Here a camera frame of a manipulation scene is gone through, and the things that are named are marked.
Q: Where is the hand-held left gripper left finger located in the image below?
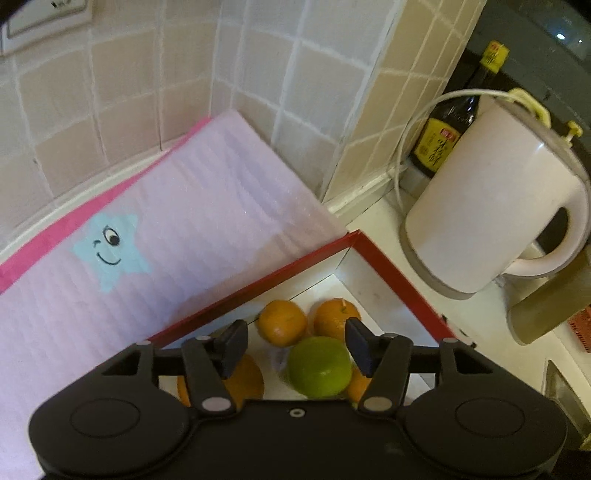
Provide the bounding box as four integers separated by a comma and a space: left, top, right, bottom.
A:
95, 319, 250, 414

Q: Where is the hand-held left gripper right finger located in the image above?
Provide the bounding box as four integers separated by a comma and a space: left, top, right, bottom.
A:
345, 318, 497, 415

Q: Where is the tangerine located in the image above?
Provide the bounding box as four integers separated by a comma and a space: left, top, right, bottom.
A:
313, 298, 362, 342
345, 364, 374, 404
256, 299, 308, 348

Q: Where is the green lime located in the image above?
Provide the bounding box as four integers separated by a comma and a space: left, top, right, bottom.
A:
287, 336, 354, 398

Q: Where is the red box with white inside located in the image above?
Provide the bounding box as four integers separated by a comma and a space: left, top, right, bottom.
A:
148, 229, 458, 407

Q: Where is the large orange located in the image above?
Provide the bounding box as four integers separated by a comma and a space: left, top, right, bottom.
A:
177, 353, 265, 409

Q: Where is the pink mat with star print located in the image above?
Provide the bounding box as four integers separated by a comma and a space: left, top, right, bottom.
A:
0, 108, 349, 480

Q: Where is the olive green cup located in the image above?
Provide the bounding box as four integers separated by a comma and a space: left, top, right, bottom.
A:
508, 258, 591, 347

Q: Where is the white electric kettle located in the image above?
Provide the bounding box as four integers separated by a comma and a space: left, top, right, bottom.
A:
398, 88, 591, 301

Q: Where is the metal sink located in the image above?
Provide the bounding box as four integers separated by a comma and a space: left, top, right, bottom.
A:
542, 360, 591, 453

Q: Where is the orange plastic basket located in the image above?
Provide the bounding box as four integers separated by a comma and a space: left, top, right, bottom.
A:
568, 305, 591, 354

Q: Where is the dark sauce bottle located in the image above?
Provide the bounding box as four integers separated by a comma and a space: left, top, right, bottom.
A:
409, 41, 510, 180

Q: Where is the dark window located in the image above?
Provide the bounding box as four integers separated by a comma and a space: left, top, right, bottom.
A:
462, 0, 591, 158

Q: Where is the white cable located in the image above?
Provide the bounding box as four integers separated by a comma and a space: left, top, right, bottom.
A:
392, 90, 522, 208

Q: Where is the white wall socket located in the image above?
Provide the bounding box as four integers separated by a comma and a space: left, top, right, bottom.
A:
0, 0, 93, 56

